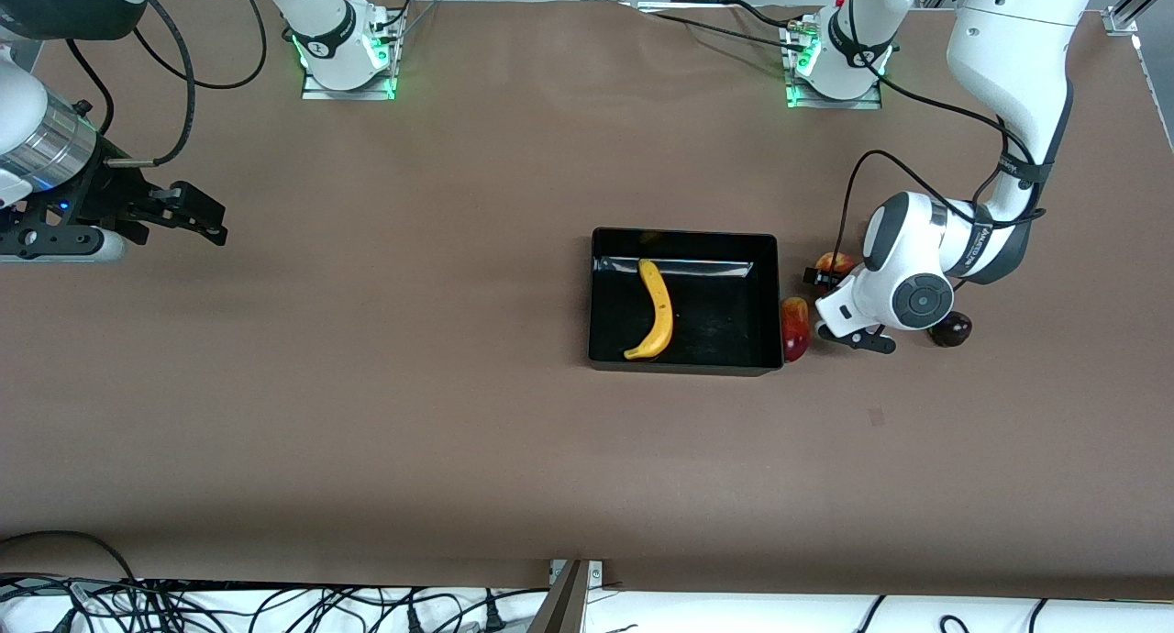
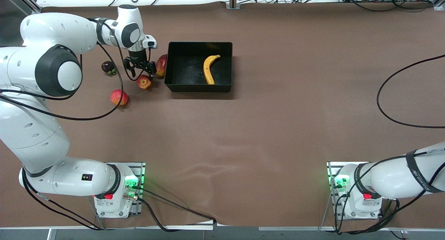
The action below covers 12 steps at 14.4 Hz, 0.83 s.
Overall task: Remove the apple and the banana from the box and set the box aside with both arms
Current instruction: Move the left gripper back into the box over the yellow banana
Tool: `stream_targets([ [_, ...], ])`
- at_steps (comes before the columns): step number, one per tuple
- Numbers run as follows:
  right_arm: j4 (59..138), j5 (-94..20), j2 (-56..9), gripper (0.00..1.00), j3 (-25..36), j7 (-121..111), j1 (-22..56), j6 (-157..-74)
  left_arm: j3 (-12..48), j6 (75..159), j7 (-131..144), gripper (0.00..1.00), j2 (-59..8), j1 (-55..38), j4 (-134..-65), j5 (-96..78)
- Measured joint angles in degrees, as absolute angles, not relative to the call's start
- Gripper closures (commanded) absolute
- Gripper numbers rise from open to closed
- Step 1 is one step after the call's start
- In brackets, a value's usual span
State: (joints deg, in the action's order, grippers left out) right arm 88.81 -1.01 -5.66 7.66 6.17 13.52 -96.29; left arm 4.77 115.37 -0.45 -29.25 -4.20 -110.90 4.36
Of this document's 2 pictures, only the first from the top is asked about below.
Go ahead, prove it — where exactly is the black rectangular tray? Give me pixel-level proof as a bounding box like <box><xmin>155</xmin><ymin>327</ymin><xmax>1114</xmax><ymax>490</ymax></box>
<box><xmin>587</xmin><ymin>228</ymin><xmax>785</xmax><ymax>377</ymax></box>

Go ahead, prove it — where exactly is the black looped floor cable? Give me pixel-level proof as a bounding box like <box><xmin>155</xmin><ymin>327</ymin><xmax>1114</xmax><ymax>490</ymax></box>
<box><xmin>0</xmin><ymin>529</ymin><xmax>140</xmax><ymax>586</ymax></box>

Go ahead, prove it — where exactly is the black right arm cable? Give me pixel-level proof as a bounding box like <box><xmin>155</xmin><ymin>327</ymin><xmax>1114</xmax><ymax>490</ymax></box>
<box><xmin>101</xmin><ymin>0</ymin><xmax>198</xmax><ymax>169</ymax></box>

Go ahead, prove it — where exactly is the brown paper table cover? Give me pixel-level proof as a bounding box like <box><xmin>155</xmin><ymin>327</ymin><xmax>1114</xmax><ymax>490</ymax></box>
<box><xmin>0</xmin><ymin>0</ymin><xmax>1174</xmax><ymax>604</ymax></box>

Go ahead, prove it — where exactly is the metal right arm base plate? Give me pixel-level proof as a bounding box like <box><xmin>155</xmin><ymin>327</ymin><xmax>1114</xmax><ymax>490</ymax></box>
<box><xmin>301</xmin><ymin>7</ymin><xmax>398</xmax><ymax>101</ymax></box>

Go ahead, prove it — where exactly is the red yellow mango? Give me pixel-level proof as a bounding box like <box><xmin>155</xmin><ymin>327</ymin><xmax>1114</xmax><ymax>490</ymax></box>
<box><xmin>780</xmin><ymin>296</ymin><xmax>812</xmax><ymax>363</ymax></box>

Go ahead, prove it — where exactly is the black cable on table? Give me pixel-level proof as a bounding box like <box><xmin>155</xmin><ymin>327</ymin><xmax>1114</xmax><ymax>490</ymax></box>
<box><xmin>633</xmin><ymin>3</ymin><xmax>810</xmax><ymax>45</ymax></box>

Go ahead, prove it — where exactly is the metal table edge bracket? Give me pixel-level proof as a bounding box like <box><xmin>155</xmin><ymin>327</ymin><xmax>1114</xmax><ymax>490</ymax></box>
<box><xmin>526</xmin><ymin>559</ymin><xmax>605</xmax><ymax>633</ymax></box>

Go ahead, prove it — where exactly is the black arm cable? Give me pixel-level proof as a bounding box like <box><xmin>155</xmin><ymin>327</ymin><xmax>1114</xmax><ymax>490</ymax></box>
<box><xmin>101</xmin><ymin>0</ymin><xmax>198</xmax><ymax>169</ymax></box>
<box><xmin>830</xmin><ymin>0</ymin><xmax>1048</xmax><ymax>296</ymax></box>

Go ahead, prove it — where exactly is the yellow banana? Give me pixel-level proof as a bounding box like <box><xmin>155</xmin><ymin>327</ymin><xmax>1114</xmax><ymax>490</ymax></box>
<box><xmin>624</xmin><ymin>259</ymin><xmax>675</xmax><ymax>361</ymax></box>

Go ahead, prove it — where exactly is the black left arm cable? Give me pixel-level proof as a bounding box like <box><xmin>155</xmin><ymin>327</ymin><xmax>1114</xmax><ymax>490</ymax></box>
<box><xmin>830</xmin><ymin>0</ymin><xmax>1048</xmax><ymax>296</ymax></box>

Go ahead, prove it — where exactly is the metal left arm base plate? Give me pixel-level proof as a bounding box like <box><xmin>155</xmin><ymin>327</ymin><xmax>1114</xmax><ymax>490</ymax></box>
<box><xmin>785</xmin><ymin>17</ymin><xmax>884</xmax><ymax>111</ymax></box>

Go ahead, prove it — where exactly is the aluminium frame corner bracket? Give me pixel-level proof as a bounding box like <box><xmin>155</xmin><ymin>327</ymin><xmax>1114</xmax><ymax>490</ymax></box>
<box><xmin>1103</xmin><ymin>0</ymin><xmax>1174</xmax><ymax>39</ymax></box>

